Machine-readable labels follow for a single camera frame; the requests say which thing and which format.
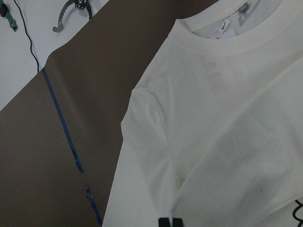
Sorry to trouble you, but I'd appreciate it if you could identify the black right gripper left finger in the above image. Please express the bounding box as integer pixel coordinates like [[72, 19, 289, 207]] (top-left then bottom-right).
[[158, 217, 169, 227]]

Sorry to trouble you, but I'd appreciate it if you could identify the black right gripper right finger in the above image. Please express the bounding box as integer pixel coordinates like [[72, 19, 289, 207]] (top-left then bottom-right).
[[172, 218, 183, 227]]

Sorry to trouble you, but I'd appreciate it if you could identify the white long-sleeve cat shirt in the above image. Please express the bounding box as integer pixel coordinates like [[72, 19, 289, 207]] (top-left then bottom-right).
[[103, 0, 303, 227]]

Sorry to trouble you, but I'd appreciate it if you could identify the grey reacher grabber claw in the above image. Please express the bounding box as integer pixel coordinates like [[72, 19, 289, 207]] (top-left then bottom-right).
[[52, 0, 94, 33]]

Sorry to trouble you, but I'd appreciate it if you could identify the thin black cable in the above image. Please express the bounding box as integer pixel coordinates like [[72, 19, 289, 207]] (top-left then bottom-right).
[[13, 0, 40, 72]]

